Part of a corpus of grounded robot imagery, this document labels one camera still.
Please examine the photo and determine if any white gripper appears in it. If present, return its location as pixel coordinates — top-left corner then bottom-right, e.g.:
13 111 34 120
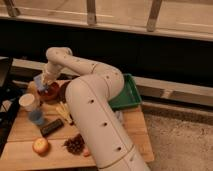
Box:
41 64 58 85

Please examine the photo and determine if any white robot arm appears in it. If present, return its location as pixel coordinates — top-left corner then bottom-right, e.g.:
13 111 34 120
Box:
42 47 150 171

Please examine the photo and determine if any red bowl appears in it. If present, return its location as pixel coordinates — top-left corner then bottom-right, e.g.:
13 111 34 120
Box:
38 82 60 101

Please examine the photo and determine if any dark red plate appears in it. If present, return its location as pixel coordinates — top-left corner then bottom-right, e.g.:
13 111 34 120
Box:
59 81 71 103

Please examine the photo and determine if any yellow banana toy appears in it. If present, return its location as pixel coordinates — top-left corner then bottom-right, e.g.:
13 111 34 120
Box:
56 102 74 125

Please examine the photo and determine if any blue plastic cup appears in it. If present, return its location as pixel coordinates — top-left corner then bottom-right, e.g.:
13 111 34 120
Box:
28 109 45 126

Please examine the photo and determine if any black equipment at left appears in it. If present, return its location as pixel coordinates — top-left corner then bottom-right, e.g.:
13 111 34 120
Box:
0 57 20 156

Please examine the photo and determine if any black rectangular block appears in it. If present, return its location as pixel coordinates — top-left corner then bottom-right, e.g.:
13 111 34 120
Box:
40 119 64 137

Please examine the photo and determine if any wooden table board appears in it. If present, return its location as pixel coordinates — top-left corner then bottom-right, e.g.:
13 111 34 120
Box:
0 79 155 171

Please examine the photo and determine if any red yellow apple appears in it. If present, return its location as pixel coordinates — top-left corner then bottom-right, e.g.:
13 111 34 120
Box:
32 138 49 154

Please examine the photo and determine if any dark grape bunch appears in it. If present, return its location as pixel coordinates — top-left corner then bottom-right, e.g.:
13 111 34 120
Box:
64 134 85 155

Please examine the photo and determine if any green plastic tray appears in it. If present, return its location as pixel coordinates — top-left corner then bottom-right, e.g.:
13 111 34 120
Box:
109 73 142 110

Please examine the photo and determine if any small orange carrot toy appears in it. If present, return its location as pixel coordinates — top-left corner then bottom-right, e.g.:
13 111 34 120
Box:
83 148 91 157

